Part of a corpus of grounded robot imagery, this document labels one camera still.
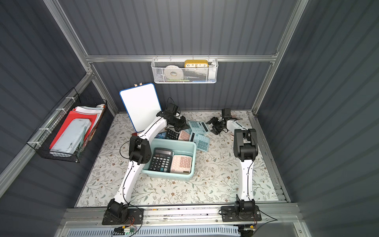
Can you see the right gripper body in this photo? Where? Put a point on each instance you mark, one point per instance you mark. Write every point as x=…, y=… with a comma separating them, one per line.
x=216, y=126

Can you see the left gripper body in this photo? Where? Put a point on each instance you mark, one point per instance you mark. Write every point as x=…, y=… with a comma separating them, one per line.
x=180, y=125

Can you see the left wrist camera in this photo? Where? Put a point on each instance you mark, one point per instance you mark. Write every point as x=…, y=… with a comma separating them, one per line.
x=171, y=109

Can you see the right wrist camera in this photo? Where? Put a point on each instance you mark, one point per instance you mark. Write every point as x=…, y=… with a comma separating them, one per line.
x=226, y=114

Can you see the yellow clock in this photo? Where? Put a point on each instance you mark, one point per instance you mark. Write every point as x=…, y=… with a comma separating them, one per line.
x=196, y=63

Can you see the grey document case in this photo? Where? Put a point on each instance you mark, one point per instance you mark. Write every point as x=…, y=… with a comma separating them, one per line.
x=71, y=138

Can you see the blue dinosaur pencil case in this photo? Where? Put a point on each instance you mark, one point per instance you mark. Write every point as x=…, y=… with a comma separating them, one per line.
x=161, y=135

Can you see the mint green storage box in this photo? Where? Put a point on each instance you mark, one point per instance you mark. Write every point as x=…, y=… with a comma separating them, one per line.
x=179, y=148

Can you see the black wire wall basket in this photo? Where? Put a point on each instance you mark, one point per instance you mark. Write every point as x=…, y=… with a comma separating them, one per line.
x=42, y=139

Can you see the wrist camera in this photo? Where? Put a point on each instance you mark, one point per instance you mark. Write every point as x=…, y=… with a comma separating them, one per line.
x=226, y=114
x=171, y=109

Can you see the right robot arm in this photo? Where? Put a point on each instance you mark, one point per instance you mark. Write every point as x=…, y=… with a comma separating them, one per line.
x=246, y=150

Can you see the white mesh wall basket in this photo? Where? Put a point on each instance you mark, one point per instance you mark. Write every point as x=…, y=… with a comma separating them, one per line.
x=191, y=75

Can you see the red folder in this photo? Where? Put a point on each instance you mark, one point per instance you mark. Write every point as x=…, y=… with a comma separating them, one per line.
x=78, y=113

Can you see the blue framed whiteboard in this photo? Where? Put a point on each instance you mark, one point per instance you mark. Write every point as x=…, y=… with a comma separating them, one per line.
x=142, y=104

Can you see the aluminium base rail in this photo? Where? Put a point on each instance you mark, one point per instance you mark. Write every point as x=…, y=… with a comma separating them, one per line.
x=181, y=215

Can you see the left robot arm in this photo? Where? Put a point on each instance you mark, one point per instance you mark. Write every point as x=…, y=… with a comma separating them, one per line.
x=140, y=154

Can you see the black calculator left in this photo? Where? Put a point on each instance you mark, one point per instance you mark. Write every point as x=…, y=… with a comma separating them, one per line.
x=172, y=135

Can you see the white tape roll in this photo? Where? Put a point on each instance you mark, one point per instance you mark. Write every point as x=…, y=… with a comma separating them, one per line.
x=173, y=73

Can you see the teal calculator far back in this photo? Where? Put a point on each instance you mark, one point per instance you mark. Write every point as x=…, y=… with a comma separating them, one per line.
x=198, y=127

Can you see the small pink calculator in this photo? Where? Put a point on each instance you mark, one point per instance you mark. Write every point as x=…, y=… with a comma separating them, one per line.
x=184, y=136

